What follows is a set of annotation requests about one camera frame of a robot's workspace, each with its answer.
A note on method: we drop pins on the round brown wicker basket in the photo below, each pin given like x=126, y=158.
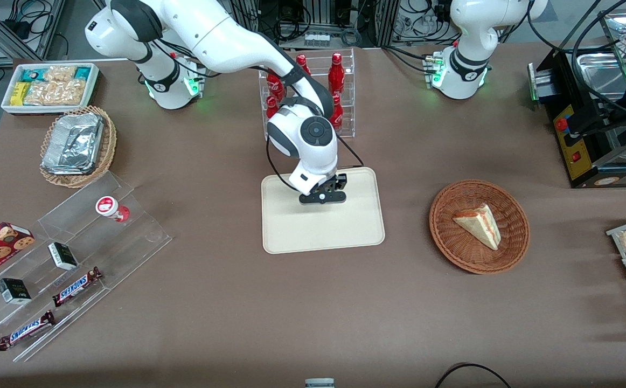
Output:
x=453, y=248

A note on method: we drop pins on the clear rice cracker bag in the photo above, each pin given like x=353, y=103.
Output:
x=60, y=73
x=57, y=92

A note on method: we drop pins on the red-label yogurt cup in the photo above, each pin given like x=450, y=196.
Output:
x=109, y=207

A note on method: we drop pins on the small grey block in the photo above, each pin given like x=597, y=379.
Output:
x=319, y=383

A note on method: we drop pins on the beige plastic tray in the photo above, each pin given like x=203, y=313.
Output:
x=321, y=226

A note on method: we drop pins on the teal snack packet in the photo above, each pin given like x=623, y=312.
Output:
x=82, y=73
x=34, y=74

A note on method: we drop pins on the Snickers bar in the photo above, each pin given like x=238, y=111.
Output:
x=76, y=287
x=26, y=330

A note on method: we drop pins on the small black box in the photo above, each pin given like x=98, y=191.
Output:
x=63, y=256
x=14, y=291

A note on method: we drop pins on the yellow snack packet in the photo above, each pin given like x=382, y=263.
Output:
x=20, y=94

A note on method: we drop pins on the black machine yellow panel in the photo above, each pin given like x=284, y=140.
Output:
x=588, y=161

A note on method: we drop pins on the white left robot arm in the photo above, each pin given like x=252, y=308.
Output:
x=469, y=32

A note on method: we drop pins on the aluminium foil tray stack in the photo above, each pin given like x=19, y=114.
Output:
x=73, y=143

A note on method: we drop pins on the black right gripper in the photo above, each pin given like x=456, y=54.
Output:
x=339, y=180

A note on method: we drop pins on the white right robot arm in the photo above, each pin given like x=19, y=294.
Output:
x=210, y=32

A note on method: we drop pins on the red cola bottle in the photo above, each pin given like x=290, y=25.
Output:
x=302, y=59
x=338, y=116
x=274, y=86
x=271, y=108
x=336, y=73

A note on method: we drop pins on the steel tray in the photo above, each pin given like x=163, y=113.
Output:
x=604, y=75

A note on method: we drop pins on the clear acrylic stepped stand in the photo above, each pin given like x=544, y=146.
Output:
x=130, y=237

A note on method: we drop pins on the grey power strip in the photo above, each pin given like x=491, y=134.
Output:
x=317, y=40

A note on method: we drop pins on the clear acrylic bottle rack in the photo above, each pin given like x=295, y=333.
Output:
x=348, y=108

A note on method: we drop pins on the wrapped sandwich wedge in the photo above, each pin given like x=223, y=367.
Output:
x=480, y=223

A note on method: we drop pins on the white snack bin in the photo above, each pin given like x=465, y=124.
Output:
x=93, y=86

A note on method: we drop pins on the light tan wicker basket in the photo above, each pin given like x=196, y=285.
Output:
x=109, y=145

